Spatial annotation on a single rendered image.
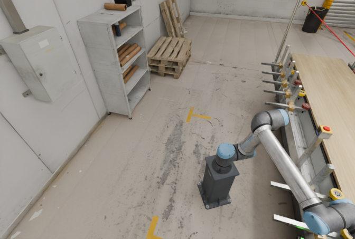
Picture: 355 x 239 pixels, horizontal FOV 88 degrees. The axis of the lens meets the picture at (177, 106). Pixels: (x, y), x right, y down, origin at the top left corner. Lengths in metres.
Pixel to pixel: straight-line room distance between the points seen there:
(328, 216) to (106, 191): 2.14
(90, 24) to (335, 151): 2.80
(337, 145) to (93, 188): 2.59
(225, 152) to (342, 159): 0.94
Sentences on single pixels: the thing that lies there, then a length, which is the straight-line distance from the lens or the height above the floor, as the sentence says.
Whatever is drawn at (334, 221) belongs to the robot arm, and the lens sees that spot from 1.11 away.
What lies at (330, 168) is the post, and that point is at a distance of 1.61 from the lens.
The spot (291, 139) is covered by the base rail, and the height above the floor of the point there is 0.70.
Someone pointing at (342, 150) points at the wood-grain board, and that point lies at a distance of 2.16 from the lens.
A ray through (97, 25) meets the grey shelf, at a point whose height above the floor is 1.52.
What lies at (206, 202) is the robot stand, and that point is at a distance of 2.39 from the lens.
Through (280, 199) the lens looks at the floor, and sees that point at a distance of 2.69.
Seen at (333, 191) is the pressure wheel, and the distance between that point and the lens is 1.82.
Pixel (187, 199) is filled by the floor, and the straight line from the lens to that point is 2.41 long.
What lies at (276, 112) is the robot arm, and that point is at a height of 1.43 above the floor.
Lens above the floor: 2.23
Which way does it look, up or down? 41 degrees down
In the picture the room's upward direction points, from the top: straight up
